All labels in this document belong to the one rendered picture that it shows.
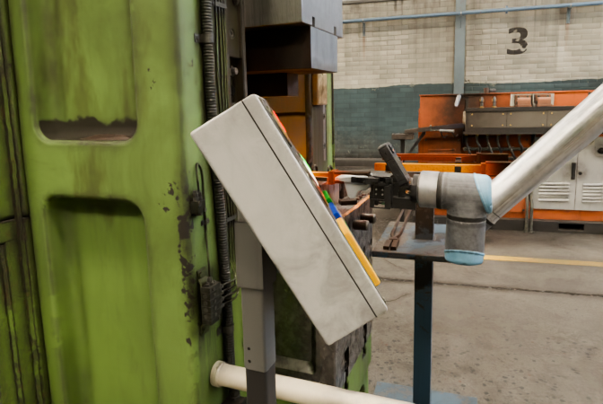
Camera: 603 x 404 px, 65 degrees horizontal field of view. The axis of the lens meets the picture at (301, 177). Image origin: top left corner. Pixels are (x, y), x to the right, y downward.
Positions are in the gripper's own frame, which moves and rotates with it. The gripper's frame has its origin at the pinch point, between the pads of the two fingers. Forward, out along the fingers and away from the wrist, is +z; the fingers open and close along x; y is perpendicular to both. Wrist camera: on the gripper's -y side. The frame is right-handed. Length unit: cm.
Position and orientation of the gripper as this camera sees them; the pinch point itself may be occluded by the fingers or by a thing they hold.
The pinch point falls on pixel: (341, 175)
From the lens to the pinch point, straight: 123.7
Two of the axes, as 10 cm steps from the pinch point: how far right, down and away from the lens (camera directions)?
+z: -9.3, -0.6, 3.7
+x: 3.7, -1.5, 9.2
